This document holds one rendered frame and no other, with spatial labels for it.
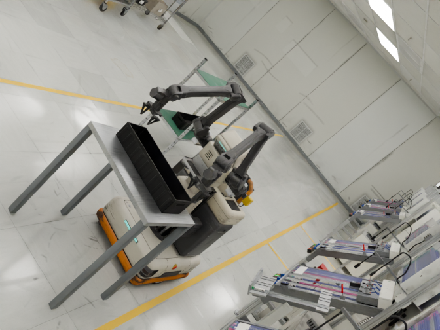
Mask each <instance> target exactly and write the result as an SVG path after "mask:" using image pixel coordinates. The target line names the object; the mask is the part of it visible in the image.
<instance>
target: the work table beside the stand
mask: <svg viewBox="0 0 440 330"><path fill-rule="evenodd" d="M119 130H120V129H118V128H114V127H112V126H108V125H105V124H101V123H98V122H94V121H90V122H89V123H88V124H87V125H86V126H85V127H84V128H83V129H82V130H81V131H80V132H79V133H78V135H77V136H76V137H75V138H74V139H73V140H72V141H71V142H70V143H69V144H68V145H67V146H66V147H65V149H64V150H63V151H62V152H61V153H60V154H59V155H58V156H57V157H56V158H55V159H54V160H53V161H52V162H51V163H50V164H49V165H48V166H47V167H46V168H45V169H44V170H43V171H42V172H41V174H40V175H39V176H38V177H37V178H36V179H35V180H34V181H33V182H32V183H31V184H30V185H29V187H28V188H27V189H26V190H25V191H24V192H23V193H22V194H21V195H20V196H19V197H18V198H17V199H16V200H15V201H14V202H13V203H12V204H11V205H10V206H9V207H8V209H9V212H10V213H16V212H17V211H18V210H19V209H20V208H21V207H22V206H23V205H24V204H25V203H26V202H27V201H28V200H29V199H30V198H31V197H32V196H33V195H34V194H35V193H36V192H37V191H38V190H39V189H40V188H41V187H42V186H43V184H44V183H45V182H46V181H47V180H48V179H49V178H50V177H51V176H52V175H53V174H54V173H55V172H56V171H57V170H58V169H59V168H60V166H61V165H62V164H63V163H64V162H65V161H66V160H67V159H68V158H69V157H70V156H71V155H72V154H73V153H74V152H75V151H76V150H77V149H78V148H79V147H80V146H81V145H82V144H83V143H84V142H85V141H86V140H87V139H88V138H89V137H90V136H91V135H92V134H93V135H94V137H95V138H96V140H97V142H98V143H99V145H100V147H101V149H102V151H103V153H104V155H105V156H106V158H107V160H108V161H109V163H108V164H107V165H106V166H105V167H104V168H103V169H102V170H101V171H100V172H99V173H98V174H97V175H96V176H95V177H94V178H93V179H92V180H91V181H90V182H89V183H88V184H87V185H86V186H85V187H84V188H83V189H81V190H80V191H79V192H78V193H77V194H76V195H75V196H74V197H73V198H72V199H71V200H70V201H69V202H68V203H67V204H66V205H65V206H64V207H63V208H62V209H61V210H60V212H61V214H62V215H68V214H69V213H70V212H71V211H72V210H73V209H74V208H75V207H76V206H77V205H78V204H79V203H80V202H81V201H82V200H83V199H84V198H85V197H86V196H87V195H88V194H89V193H90V192H91V191H92V190H93V189H94V188H95V187H96V186H97V185H98V184H99V183H100V182H101V181H103V180H104V179H105V178H106V177H107V176H108V175H109V174H110V173H111V172H112V171H114V172H115V174H116V176H117V177H118V179H119V181H120V183H121V185H122V187H123V189H124V190H125V192H126V194H127V195H128V197H129V199H130V201H131V203H132V205H133V207H134V208H135V210H136V212H137V214H138V215H139V217H140V219H141V220H139V221H138V222H137V223H136V224H135V225H134V226H133V227H132V228H131V229H130V230H129V231H128V232H126V233H125V234H124V235H123V236H122V237H121V238H120V239H118V240H117V241H116V242H115V243H114V244H113V245H112V246H111V247H110V248H109V249H108V250H107V251H106V252H104V253H103V254H102V255H101V256H100V257H99V258H98V259H96V260H95V261H94V262H93V263H92V264H91V265H90V266H89V267H88V268H87V269H86V270H85V271H84V272H82V273H81V274H80V275H79V276H78V277H77V278H75V279H74V280H73V281H72V282H71V283H70V284H69V285H68V286H67V287H66V288H65V289H64V290H63V291H61V292H60V293H59V294H58V295H57V296H56V297H55V298H53V299H52V300H51V301H50V302H49V306H50V309H51V310H52V309H57V307H59V306H60V305H61V304H62V303H63V302H64V301H66V300H67V299H68V298H69V297H70V296H71V295H72V294H74V292H76V290H78V289H79V288H80V287H81V286H82V285H83V284H85V283H86V282H87V281H88V280H89V279H90V278H91V277H93V275H95V273H97V272H98V271H99V270H100V269H101V268H102V267H104V266H105V265H106V264H107V263H108V262H109V261H110V260H111V259H112V258H113V257H114V256H116V255H117V254H118V253H119V252H120V251H121V250H123V249H124V248H125V247H126V246H127V245H128V244H129V243H130V242H131V241H132V240H133V239H135V238H136V237H137V236H138V235H139V234H140V233H142V232H143V231H144V230H145V229H146V228H147V227H148V226H167V227H177V228H176V229H175V230H174V231H173V232H172V233H171V234H170V235H169V236H167V237H166V238H165V239H164V240H163V241H161V243H159V245H157V246H156V247H155V248H154V249H152V250H151V251H150V252H149V253H148V254H146V256H144V258H142V259H141V260H140V261H139V262H138V263H136V264H135V265H134V266H133V267H132V268H131V269H130V270H129V271H127V272H126V273H125V274H124V275H123V276H121V277H120V278H119V279H118V280H117V281H116V282H115V283H114V284H112V285H111V286H110V287H109V288H108V289H106V290H105V291H104V292H103V293H102V294H101V298H102V300H103V301H104V300H107V299H108V298H109V297H111V296H112V295H113V294H114V293H116V292H117V291H118V290H119V289H120V288H121V287H122V286H123V285H124V284H126V283H127V282H128V281H129V280H131V279H132V278H133V277H134V276H135V275H136V274H137V273H138V272H140V271H141V270H142V269H143V268H145V267H146V266H147V265H148V264H149V263H150V262H151V261H153V260H154V259H155V258H156V257H157V256H159V255H160V254H161V253H162V252H163V251H164V250H165V249H166V248H168V247H169V246H170V245H171V244H173V243H174V242H175V241H176V240H177V239H178V238H179V237H180V236H182V235H183V234H184V233H185V232H187V231H188V230H189V229H190V228H191V227H192V226H193V225H194V224H195V223H194V221H193V219H192V218H191V216H190V215H189V213H188V211H187V210H186V208H185V209H184V210H183V211H182V212H181V213H180V214H172V213H161V211H160V210H159V208H158V206H157V204H156V203H155V201H154V200H153V197H152V196H151V194H150V192H149V191H148V189H147V187H146V186H145V184H144V182H143V180H142V179H141V177H140V176H139V174H138V172H137V170H136V169H135V167H134V165H133V164H132V161H131V160H130V158H129V156H128V155H127V153H126V151H125V150H124V148H123V146H122V145H121V143H120V141H119V139H118V137H117V136H116V133H117V132H118V131H119Z"/></svg>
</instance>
